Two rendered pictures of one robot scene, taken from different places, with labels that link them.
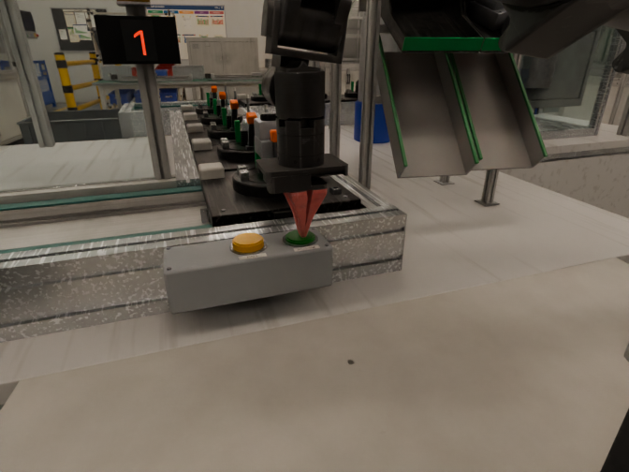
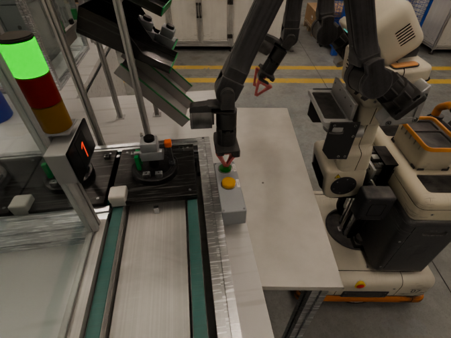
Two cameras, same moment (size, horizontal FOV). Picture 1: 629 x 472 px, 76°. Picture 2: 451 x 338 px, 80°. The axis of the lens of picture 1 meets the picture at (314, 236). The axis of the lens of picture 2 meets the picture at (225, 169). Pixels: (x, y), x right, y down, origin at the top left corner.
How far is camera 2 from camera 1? 0.82 m
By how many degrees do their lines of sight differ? 66
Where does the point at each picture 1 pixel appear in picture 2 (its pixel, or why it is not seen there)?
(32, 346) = (238, 290)
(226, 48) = not seen: outside the picture
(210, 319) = not seen: hidden behind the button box
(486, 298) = not seen: hidden behind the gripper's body
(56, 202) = (104, 297)
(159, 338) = (241, 237)
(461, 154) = (180, 102)
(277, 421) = (286, 202)
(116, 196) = (109, 256)
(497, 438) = (292, 162)
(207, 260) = (239, 196)
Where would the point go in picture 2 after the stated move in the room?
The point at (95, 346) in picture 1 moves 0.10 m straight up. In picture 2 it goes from (243, 261) to (244, 240)
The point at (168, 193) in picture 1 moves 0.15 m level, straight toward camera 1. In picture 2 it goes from (119, 225) to (176, 217)
